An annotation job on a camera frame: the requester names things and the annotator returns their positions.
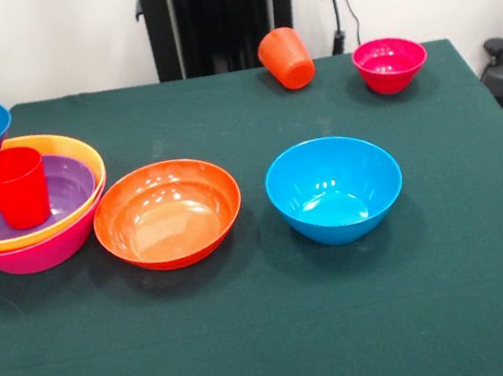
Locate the large orange bowl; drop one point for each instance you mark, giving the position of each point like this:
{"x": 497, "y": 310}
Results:
{"x": 81, "y": 153}

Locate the red cup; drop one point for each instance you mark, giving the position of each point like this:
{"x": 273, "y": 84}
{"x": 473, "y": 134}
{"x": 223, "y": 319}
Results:
{"x": 23, "y": 192}

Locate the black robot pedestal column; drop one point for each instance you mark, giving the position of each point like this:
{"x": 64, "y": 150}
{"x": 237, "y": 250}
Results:
{"x": 221, "y": 9}

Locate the dark green table cloth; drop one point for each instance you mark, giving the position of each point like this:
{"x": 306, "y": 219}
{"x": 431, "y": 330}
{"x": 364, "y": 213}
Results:
{"x": 275, "y": 329}

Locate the large pink bowl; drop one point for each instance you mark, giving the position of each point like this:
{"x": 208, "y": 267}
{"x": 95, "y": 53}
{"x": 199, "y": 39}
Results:
{"x": 49, "y": 250}

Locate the light blue bowl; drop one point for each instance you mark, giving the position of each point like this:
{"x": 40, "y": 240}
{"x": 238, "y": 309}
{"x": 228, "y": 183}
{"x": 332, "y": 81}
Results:
{"x": 330, "y": 199}

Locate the red-orange bowl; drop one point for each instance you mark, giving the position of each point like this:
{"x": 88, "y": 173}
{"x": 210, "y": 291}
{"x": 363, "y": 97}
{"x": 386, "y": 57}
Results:
{"x": 164, "y": 217}

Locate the small pink bowl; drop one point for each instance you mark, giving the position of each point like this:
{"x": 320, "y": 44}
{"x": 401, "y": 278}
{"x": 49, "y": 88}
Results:
{"x": 390, "y": 65}

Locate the purple bowl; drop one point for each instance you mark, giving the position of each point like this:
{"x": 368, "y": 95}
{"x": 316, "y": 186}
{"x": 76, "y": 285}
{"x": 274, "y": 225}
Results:
{"x": 67, "y": 185}

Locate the orange cup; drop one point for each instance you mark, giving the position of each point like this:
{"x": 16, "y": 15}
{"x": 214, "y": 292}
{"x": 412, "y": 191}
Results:
{"x": 288, "y": 63}

